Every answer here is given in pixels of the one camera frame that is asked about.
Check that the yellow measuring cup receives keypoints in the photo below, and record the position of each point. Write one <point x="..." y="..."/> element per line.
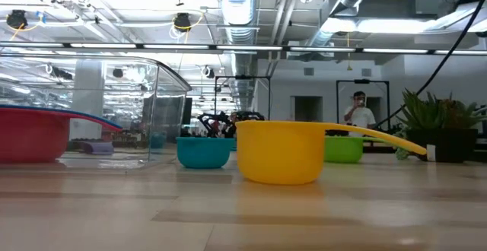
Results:
<point x="279" y="152"/>

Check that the teal measuring cup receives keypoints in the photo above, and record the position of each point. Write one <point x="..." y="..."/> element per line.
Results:
<point x="203" y="152"/>

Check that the green measuring cup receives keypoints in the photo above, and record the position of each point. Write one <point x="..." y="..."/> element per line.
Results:
<point x="342" y="150"/>

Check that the red measuring cup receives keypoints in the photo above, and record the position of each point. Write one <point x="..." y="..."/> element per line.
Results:
<point x="30" y="137"/>

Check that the black background robot arms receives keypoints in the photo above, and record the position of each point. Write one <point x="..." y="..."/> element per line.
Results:
<point x="215" y="123"/>

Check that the black monitor screen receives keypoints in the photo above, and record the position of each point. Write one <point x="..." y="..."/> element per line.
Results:
<point x="187" y="111"/>

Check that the clear plastic bin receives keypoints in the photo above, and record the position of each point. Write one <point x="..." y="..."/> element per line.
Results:
<point x="167" y="102"/>

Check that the person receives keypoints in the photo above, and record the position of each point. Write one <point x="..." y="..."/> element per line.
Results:
<point x="359" y="116"/>

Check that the purple background object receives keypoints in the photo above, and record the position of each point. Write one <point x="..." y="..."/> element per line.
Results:
<point x="98" y="147"/>

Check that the green succulent plant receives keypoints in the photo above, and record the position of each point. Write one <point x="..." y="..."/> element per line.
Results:
<point x="422" y="114"/>

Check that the black plant pot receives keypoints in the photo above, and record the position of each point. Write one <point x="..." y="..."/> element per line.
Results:
<point x="449" y="144"/>

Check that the black background rig frame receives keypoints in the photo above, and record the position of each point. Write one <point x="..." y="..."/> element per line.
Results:
<point x="243" y="77"/>
<point x="361" y="81"/>

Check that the wide silver ceiling duct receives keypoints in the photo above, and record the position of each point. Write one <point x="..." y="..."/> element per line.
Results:
<point x="237" y="7"/>

